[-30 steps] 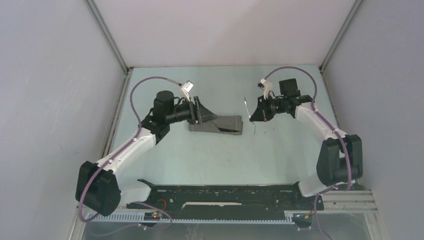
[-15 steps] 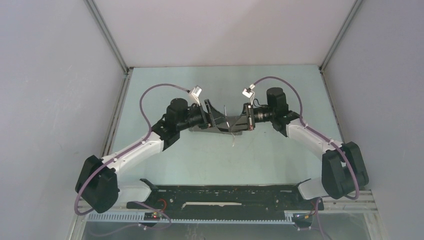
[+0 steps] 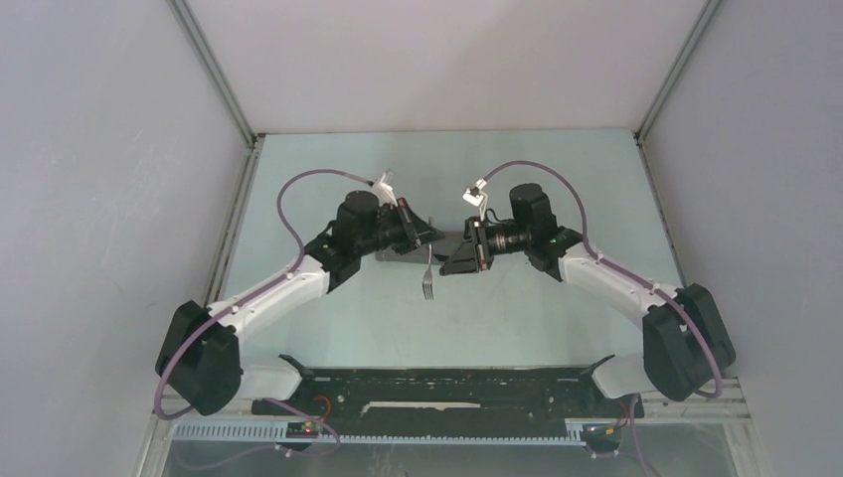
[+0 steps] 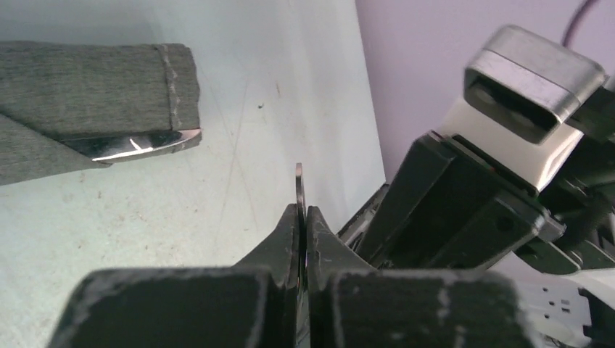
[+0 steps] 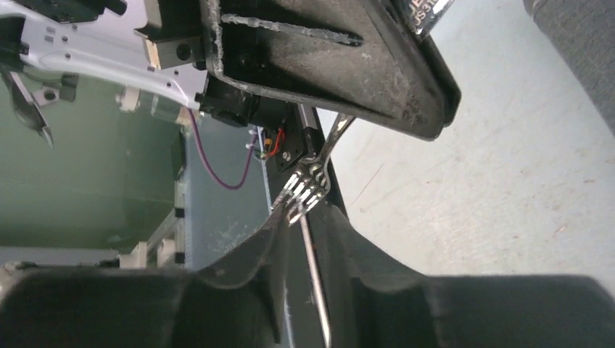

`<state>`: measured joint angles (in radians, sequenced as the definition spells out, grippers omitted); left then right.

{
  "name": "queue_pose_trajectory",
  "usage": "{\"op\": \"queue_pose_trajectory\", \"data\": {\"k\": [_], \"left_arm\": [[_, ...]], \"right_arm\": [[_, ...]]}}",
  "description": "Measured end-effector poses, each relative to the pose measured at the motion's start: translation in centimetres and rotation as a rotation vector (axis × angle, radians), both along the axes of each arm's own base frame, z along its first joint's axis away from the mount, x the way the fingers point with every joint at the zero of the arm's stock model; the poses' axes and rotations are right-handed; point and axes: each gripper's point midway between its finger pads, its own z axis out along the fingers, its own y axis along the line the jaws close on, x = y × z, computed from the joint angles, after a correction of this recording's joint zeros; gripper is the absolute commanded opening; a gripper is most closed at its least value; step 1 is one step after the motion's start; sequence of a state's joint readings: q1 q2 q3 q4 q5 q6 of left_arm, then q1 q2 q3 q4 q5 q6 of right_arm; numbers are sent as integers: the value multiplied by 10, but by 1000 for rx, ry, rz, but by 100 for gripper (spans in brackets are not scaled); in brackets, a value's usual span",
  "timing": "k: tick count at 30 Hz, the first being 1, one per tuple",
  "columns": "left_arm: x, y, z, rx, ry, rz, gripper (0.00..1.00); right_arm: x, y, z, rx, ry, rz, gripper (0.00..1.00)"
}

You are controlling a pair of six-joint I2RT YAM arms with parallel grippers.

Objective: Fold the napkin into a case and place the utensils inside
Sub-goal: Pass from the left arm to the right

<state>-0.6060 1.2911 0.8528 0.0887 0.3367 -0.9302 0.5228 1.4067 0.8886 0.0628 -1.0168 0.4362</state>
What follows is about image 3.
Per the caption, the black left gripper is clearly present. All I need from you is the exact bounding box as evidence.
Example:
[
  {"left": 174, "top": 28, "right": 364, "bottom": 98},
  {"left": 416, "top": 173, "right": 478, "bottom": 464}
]
[{"left": 356, "top": 198, "right": 444, "bottom": 256}]

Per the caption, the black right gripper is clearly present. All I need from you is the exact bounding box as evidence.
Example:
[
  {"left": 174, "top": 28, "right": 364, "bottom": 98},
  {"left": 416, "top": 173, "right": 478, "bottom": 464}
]
[{"left": 439, "top": 217, "right": 532, "bottom": 277}]

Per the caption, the grey cloth napkin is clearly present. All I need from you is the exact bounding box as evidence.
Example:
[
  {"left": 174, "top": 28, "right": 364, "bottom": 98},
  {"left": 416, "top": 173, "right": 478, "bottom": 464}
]
[{"left": 375, "top": 231, "right": 463, "bottom": 266}]

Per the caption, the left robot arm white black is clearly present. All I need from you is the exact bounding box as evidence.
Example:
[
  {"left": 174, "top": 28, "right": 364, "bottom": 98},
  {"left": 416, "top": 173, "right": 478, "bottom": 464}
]
[{"left": 155, "top": 191, "right": 444, "bottom": 415}]

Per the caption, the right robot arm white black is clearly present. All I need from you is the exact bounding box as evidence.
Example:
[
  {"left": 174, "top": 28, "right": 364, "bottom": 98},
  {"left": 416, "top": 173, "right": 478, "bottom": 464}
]
[{"left": 439, "top": 183, "right": 736, "bottom": 415}]

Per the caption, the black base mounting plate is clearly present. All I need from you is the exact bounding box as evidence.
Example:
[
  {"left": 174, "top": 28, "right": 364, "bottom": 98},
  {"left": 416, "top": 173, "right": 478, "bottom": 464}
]
[{"left": 289, "top": 367, "right": 644, "bottom": 440}]

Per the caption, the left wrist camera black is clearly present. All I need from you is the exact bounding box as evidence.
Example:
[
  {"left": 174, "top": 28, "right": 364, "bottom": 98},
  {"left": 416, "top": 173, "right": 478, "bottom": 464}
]
[{"left": 370, "top": 169, "right": 398, "bottom": 207}]

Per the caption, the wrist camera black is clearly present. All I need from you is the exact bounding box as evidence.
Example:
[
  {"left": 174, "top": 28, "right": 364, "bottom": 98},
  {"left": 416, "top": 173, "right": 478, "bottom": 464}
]
[
  {"left": 462, "top": 178, "right": 489, "bottom": 221},
  {"left": 370, "top": 169, "right": 398, "bottom": 207}
]

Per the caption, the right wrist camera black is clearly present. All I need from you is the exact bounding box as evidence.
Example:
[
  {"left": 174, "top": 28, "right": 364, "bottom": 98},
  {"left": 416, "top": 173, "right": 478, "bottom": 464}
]
[{"left": 462, "top": 178, "right": 489, "bottom": 221}]

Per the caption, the white cable duct strip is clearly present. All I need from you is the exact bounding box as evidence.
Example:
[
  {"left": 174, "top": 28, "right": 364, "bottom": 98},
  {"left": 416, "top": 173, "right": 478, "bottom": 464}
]
[{"left": 172, "top": 422, "right": 587, "bottom": 447}]

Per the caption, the aluminium frame rail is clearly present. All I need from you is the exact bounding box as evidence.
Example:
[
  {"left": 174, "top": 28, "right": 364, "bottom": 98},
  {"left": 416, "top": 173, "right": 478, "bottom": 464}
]
[{"left": 152, "top": 376, "right": 753, "bottom": 423}]

